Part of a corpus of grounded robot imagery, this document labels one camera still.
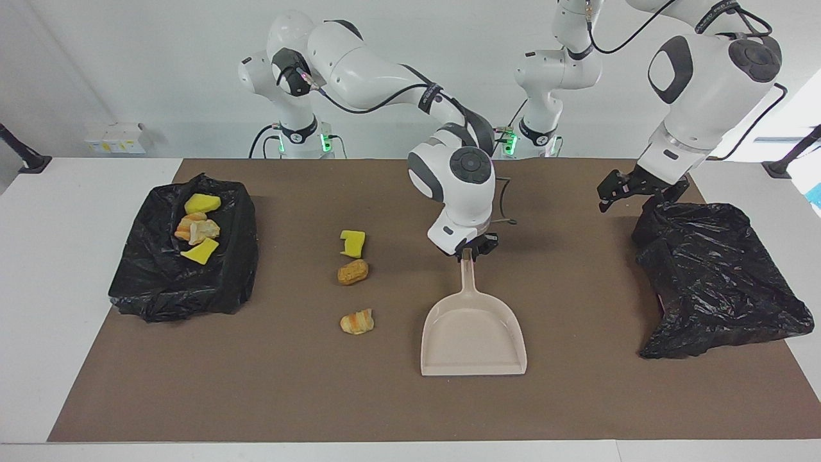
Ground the beige plastic dustpan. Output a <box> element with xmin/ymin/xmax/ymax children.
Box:
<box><xmin>420</xmin><ymin>249</ymin><xmax>528</xmax><ymax>377</ymax></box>

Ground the notched yellow sponge piece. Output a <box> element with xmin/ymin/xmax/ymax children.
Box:
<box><xmin>339</xmin><ymin>230</ymin><xmax>366</xmax><ymax>259</ymax></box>

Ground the brown bread roll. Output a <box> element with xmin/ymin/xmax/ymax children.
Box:
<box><xmin>337</xmin><ymin>259</ymin><xmax>370</xmax><ymax>286</ymax></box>

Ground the pale flaky pastry piece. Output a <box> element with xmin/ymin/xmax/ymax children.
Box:
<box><xmin>189</xmin><ymin>219</ymin><xmax>221</xmax><ymax>246</ymax></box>

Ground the large yellow sponge block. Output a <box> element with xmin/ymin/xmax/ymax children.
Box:
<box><xmin>180</xmin><ymin>238</ymin><xmax>220</xmax><ymax>266</ymax></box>

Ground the small yellow sponge wedge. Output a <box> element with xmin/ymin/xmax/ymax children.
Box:
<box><xmin>185</xmin><ymin>193</ymin><xmax>223</xmax><ymax>216</ymax></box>

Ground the orange striped bread piece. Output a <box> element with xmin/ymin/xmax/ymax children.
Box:
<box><xmin>174</xmin><ymin>212</ymin><xmax>209</xmax><ymax>242</ymax></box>

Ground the crumpled bin with black bag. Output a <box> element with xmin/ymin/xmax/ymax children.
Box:
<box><xmin>632</xmin><ymin>203</ymin><xmax>815</xmax><ymax>360</ymax></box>

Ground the boxy bin with black bag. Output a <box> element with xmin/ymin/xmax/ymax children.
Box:
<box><xmin>108</xmin><ymin>173</ymin><xmax>259</xmax><ymax>323</ymax></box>

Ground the orange striped croissant piece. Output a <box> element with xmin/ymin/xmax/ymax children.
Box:
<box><xmin>340</xmin><ymin>309</ymin><xmax>375</xmax><ymax>336</ymax></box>

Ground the brown table mat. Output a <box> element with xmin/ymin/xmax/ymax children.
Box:
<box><xmin>47</xmin><ymin>158</ymin><xmax>821</xmax><ymax>443</ymax></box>

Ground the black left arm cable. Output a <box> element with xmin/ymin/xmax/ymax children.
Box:
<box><xmin>587</xmin><ymin>0</ymin><xmax>790</xmax><ymax>161</ymax></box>

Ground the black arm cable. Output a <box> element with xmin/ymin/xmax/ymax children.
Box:
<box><xmin>587</xmin><ymin>0</ymin><xmax>790</xmax><ymax>161</ymax></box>
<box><xmin>311</xmin><ymin>67</ymin><xmax>518</xmax><ymax>227</ymax></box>

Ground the black camera stand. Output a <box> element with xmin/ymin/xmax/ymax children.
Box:
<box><xmin>0</xmin><ymin>123</ymin><xmax>52</xmax><ymax>175</ymax></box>
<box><xmin>762</xmin><ymin>125</ymin><xmax>821</xmax><ymax>180</ymax></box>

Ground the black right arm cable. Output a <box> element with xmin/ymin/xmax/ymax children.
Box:
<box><xmin>311</xmin><ymin>67</ymin><xmax>518</xmax><ymax>227</ymax></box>

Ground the black right base cable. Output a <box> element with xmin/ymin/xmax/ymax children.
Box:
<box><xmin>249</xmin><ymin>124</ymin><xmax>283</xmax><ymax>159</ymax></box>

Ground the white wall socket box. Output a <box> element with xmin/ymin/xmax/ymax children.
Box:
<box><xmin>85</xmin><ymin>123</ymin><xmax>147</xmax><ymax>155</ymax></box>

